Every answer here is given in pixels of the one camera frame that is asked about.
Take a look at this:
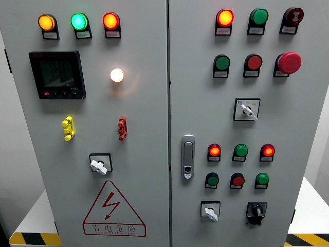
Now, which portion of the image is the small yellow handle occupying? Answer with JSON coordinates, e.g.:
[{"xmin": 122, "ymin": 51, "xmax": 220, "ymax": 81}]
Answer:
[{"xmin": 61, "ymin": 116, "xmax": 76, "ymax": 142}]

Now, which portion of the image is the red warning triangle sticker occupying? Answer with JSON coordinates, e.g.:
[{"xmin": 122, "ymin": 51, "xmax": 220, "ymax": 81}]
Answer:
[{"xmin": 82, "ymin": 180, "xmax": 147, "ymax": 237}]

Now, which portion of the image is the large red stop button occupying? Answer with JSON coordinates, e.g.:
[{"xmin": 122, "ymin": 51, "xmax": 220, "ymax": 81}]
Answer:
[{"xmin": 276, "ymin": 52, "xmax": 302, "ymax": 75}]

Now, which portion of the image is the small red push button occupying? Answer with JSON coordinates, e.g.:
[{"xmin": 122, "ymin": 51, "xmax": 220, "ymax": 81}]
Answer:
[{"xmin": 230, "ymin": 172, "xmax": 245, "ymax": 187}]

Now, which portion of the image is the white indicator lamp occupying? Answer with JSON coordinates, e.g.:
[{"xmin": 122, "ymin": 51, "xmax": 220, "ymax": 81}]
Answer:
[{"xmin": 109, "ymin": 68, "xmax": 125, "ymax": 83}]

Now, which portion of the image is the black knob turn switch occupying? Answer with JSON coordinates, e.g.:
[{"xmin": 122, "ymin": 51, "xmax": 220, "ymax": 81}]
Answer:
[{"xmin": 245, "ymin": 201, "xmax": 268, "ymax": 226}]

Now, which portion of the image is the small red indicator lamp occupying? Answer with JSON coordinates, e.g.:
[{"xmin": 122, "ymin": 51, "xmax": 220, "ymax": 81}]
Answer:
[
  {"xmin": 207, "ymin": 143, "xmax": 222, "ymax": 157},
  {"xmin": 260, "ymin": 143, "xmax": 276, "ymax": 157}
]

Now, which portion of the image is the large green push button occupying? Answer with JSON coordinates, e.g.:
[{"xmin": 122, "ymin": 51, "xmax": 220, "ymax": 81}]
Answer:
[{"xmin": 214, "ymin": 54, "xmax": 231, "ymax": 71}]

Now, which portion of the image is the white-handled turn switch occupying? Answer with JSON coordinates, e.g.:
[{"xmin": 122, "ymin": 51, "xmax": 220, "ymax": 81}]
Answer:
[
  {"xmin": 89, "ymin": 153, "xmax": 114, "ymax": 176},
  {"xmin": 233, "ymin": 97, "xmax": 261, "ymax": 121},
  {"xmin": 200, "ymin": 201, "xmax": 221, "ymax": 222}
]

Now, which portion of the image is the black yellow striped tape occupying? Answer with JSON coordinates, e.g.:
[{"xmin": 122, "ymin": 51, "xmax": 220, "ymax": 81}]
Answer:
[
  {"xmin": 9, "ymin": 233, "xmax": 63, "ymax": 247},
  {"xmin": 284, "ymin": 233, "xmax": 329, "ymax": 247}
]

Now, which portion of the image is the small green push button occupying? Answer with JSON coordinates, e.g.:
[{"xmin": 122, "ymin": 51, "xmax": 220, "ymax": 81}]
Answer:
[{"xmin": 205, "ymin": 172, "xmax": 220, "ymax": 186}]

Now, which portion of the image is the large red indicator lamp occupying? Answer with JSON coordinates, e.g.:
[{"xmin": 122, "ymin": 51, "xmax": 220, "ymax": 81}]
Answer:
[
  {"xmin": 216, "ymin": 9, "xmax": 235, "ymax": 27},
  {"xmin": 102, "ymin": 12, "xmax": 121, "ymax": 31}
]

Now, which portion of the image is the dark red buzzer lamp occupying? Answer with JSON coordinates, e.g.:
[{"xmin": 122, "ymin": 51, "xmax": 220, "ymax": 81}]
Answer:
[{"xmin": 283, "ymin": 7, "xmax": 304, "ymax": 26}]

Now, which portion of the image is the black digital meter display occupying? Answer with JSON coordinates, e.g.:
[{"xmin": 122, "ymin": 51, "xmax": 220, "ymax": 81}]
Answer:
[{"xmin": 28, "ymin": 50, "xmax": 87, "ymax": 100}]

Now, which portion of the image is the large red push button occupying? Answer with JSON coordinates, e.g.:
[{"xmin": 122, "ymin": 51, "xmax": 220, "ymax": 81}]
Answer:
[{"xmin": 244, "ymin": 54, "xmax": 263, "ymax": 70}]

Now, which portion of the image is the pale grey cabinet door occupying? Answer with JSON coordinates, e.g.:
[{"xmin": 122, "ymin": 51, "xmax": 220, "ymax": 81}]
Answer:
[
  {"xmin": 168, "ymin": 0, "xmax": 329, "ymax": 247},
  {"xmin": 0, "ymin": 0, "xmax": 170, "ymax": 247}
]

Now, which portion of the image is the large green indicator lamp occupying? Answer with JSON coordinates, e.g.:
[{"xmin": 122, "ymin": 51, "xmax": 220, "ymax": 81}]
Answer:
[
  {"xmin": 70, "ymin": 13, "xmax": 89, "ymax": 31},
  {"xmin": 249, "ymin": 8, "xmax": 269, "ymax": 26}
]

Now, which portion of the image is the silver door lock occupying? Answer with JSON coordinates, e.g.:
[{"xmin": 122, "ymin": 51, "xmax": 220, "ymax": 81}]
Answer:
[{"xmin": 181, "ymin": 134, "xmax": 195, "ymax": 180}]

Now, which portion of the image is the small red handle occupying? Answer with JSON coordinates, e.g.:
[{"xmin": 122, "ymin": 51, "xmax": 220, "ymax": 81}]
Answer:
[{"xmin": 117, "ymin": 116, "xmax": 128, "ymax": 142}]

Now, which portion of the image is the small green indicator lamp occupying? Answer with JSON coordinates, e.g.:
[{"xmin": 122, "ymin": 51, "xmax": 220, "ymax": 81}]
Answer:
[
  {"xmin": 233, "ymin": 143, "xmax": 249, "ymax": 157},
  {"xmin": 255, "ymin": 172, "xmax": 270, "ymax": 186}
]

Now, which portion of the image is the large yellow indicator lamp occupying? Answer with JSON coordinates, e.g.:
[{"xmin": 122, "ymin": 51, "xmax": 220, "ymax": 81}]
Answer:
[{"xmin": 38, "ymin": 14, "xmax": 57, "ymax": 32}]

